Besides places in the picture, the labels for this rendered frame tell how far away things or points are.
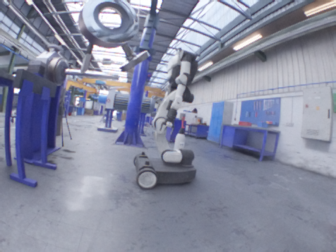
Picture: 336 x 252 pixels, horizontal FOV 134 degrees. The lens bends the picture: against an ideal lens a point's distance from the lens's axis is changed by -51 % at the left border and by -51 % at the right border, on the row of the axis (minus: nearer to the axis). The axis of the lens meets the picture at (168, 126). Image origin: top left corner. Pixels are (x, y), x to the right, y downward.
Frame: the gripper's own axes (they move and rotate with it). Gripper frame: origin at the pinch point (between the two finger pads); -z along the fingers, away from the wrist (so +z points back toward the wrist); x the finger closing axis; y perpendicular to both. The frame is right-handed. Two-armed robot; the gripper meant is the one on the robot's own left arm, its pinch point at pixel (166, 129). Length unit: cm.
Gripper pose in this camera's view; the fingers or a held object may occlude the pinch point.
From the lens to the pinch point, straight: 130.1
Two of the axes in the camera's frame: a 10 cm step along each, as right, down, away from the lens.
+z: 3.3, -9.4, 0.3
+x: -9.0, -3.2, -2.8
